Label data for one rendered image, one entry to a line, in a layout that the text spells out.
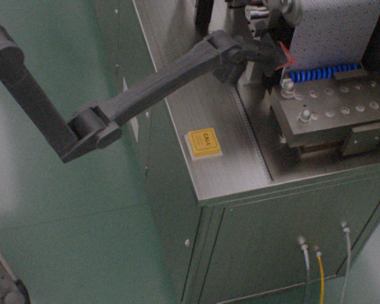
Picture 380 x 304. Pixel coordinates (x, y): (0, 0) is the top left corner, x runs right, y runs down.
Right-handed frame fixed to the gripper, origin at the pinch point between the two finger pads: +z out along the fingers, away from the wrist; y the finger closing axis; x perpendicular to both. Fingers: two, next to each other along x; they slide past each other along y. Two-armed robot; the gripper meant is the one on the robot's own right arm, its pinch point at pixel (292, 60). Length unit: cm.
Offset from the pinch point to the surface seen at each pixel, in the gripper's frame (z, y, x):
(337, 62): 14.0, 0.3, 3.7
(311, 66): 6.9, 0.3, 0.1
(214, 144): -13.8, 11.9, -24.2
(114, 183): 17, -37, -113
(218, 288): 22, 26, -79
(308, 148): 7.2, 18.8, -12.2
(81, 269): -2, -3, -122
